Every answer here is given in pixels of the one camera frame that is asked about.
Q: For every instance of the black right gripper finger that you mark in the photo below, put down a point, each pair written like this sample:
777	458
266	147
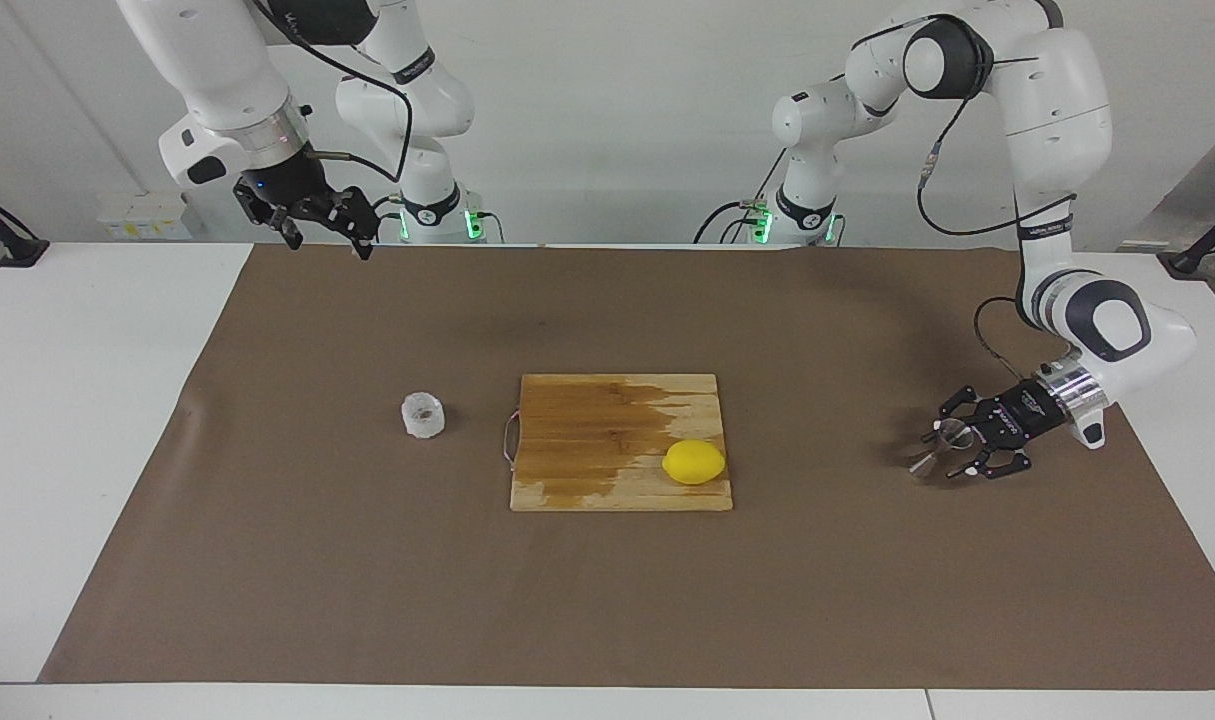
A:
272	220
359	215

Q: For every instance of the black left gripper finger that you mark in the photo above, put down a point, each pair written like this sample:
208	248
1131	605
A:
997	462
970	398

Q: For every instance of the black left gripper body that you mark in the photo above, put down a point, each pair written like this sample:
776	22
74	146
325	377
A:
1017	415

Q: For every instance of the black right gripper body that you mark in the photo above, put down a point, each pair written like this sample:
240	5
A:
287	185

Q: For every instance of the steel double jigger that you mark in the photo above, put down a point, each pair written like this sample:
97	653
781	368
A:
929	462

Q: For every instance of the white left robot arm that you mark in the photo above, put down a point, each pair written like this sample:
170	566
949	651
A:
1052	100

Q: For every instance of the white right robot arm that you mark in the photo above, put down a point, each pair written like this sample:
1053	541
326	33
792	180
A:
217	70

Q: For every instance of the black clamp stand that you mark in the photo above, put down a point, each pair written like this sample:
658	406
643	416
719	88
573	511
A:
1187	262
17	250

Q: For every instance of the yellow lemon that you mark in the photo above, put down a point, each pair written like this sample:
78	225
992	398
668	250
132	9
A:
694	462

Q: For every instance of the wooden cutting board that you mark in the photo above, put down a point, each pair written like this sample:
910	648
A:
567	440

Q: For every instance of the brown table mat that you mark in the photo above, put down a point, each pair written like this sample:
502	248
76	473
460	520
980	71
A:
267	560

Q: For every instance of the white wall socket strip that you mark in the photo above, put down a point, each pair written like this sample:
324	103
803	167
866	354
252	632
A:
142	218

